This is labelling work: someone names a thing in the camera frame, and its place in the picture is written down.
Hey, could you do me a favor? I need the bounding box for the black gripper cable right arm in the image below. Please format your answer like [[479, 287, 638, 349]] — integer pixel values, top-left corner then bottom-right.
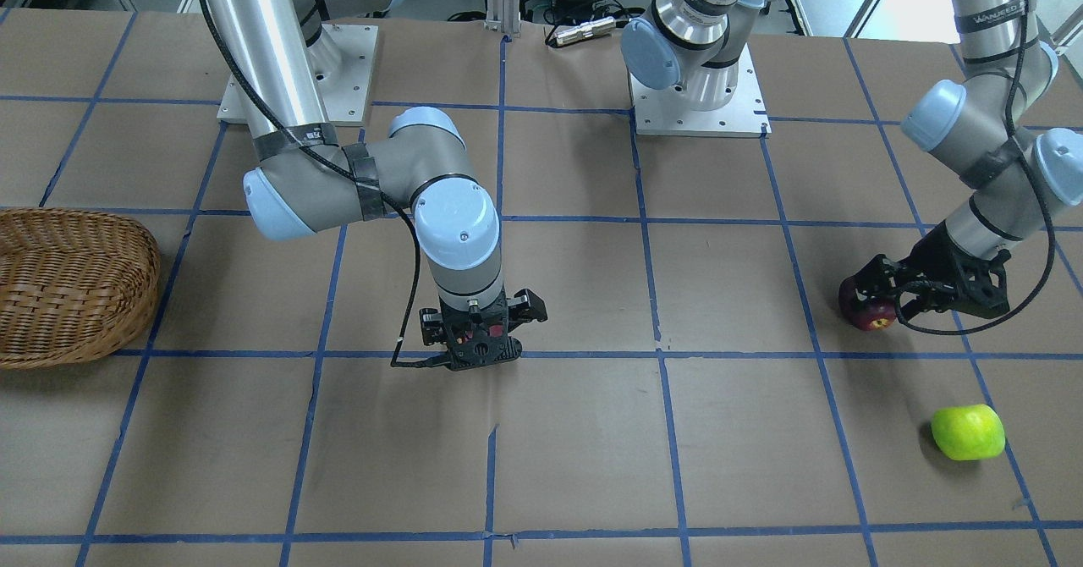
[[188, 0, 449, 371]]

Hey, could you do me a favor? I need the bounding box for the black gripper cable arm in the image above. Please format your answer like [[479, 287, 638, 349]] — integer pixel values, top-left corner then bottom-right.
[[897, 0, 1058, 337], [188, 0, 449, 371]]

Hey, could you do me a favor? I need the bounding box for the dark red apple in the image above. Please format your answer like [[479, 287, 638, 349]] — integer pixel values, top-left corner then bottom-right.
[[837, 278, 897, 332]]

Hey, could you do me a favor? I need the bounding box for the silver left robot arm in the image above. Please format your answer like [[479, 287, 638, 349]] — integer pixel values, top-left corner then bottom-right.
[[619, 0, 1080, 331]]

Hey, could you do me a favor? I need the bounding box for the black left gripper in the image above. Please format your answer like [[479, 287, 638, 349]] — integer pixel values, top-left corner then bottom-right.
[[844, 223, 1012, 324]]

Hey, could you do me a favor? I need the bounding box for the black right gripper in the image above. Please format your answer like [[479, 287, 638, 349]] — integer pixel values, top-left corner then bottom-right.
[[421, 289, 548, 372]]

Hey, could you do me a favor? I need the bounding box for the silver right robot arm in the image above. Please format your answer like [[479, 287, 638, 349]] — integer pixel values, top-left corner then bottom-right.
[[200, 0, 547, 371]]

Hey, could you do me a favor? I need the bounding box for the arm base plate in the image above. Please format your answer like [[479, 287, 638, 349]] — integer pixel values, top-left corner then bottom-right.
[[233, 23, 379, 128], [628, 47, 772, 139]]

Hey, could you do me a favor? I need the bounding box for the oval woven wicker basket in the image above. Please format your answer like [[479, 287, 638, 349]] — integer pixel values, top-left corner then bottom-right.
[[1, 208, 162, 370]]

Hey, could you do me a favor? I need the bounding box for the silver metal connector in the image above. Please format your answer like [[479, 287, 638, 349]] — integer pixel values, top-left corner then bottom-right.
[[544, 16, 618, 49]]

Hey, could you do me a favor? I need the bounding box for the green apple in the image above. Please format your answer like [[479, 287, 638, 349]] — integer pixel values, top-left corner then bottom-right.
[[931, 404, 1007, 460]]

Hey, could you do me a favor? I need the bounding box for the black gripper cable left arm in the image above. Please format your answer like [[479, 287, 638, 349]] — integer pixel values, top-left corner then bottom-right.
[[897, 0, 1058, 337]]

